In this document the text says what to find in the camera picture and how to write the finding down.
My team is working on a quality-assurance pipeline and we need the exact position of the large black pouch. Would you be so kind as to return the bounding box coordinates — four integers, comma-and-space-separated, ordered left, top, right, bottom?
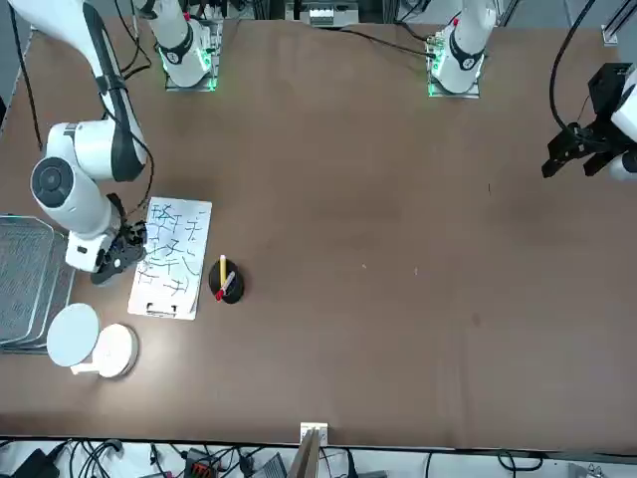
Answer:
12, 447, 61, 478

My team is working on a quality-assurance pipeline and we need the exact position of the aluminium profile post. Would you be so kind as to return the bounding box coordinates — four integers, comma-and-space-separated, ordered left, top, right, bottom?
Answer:
290, 421, 329, 478

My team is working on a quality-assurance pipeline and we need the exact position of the black mesh pen holder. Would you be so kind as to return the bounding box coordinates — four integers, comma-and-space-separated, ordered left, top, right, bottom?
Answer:
207, 256, 246, 305

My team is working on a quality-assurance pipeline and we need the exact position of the scribbled A4 paper sheet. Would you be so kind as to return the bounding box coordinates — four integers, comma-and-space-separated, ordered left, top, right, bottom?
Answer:
129, 198, 210, 313

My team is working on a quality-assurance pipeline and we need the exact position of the silver frame profile bracket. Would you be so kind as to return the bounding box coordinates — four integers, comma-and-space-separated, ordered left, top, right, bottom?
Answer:
600, 0, 629, 46

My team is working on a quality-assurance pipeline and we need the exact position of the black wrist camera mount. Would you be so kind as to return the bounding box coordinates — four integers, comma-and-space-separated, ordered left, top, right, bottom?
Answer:
91, 245, 144, 289

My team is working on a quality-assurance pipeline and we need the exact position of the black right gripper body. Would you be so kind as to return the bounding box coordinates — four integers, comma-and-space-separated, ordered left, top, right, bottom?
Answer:
105, 192, 132, 261

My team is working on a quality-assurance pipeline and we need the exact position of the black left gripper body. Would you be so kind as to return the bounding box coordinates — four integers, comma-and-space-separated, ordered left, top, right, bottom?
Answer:
571, 62, 633, 150

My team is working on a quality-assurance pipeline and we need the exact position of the orange black electronic device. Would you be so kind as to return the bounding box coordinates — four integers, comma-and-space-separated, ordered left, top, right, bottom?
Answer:
186, 450, 220, 478

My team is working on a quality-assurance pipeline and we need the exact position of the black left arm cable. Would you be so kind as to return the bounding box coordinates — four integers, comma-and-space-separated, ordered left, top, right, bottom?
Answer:
548, 0, 598, 131

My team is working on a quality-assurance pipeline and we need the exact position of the white round desk lamp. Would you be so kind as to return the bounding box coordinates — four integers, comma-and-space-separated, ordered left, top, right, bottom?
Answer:
45, 302, 140, 380

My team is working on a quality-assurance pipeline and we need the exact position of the red capped marker pen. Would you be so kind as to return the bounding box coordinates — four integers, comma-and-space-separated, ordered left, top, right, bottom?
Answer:
214, 272, 238, 303

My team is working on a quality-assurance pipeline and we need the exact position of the silver mesh file tray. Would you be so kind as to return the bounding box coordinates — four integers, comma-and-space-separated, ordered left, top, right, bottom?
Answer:
0, 213, 81, 355

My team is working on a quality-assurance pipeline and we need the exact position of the white clipboard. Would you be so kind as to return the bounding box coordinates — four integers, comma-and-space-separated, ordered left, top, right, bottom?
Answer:
126, 196, 214, 321

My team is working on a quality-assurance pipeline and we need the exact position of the black cable across table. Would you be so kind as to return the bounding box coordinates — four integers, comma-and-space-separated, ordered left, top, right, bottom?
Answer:
298, 22, 439, 59

